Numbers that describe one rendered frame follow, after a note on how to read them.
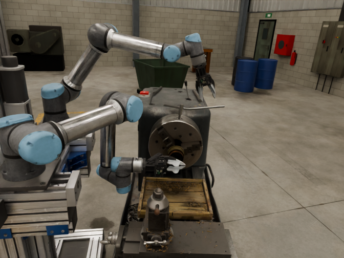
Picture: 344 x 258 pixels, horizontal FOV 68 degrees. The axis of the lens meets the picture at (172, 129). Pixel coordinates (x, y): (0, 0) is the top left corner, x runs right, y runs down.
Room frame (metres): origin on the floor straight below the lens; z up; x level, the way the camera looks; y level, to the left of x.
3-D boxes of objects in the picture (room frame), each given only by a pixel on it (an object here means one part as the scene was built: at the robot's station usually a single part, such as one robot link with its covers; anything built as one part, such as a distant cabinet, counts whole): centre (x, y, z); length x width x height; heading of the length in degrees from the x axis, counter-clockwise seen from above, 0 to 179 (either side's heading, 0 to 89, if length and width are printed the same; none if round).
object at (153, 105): (1.78, 0.01, 1.06); 0.59 x 0.48 x 0.39; 2
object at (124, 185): (1.12, 0.25, 0.97); 0.11 x 0.08 x 0.11; 53
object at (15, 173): (0.87, 0.58, 1.21); 0.15 x 0.15 x 0.10
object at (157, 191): (0.77, 0.04, 1.17); 0.04 x 0.04 x 0.03
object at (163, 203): (0.77, 0.04, 1.13); 0.08 x 0.08 x 0.03
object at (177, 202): (1.13, -0.03, 0.89); 0.36 x 0.30 x 0.04; 92
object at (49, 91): (1.37, 0.66, 1.33); 0.13 x 0.12 x 0.14; 173
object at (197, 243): (0.77, -0.02, 0.95); 0.43 x 0.17 x 0.05; 92
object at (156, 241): (0.80, 0.04, 0.99); 0.20 x 0.10 x 0.05; 2
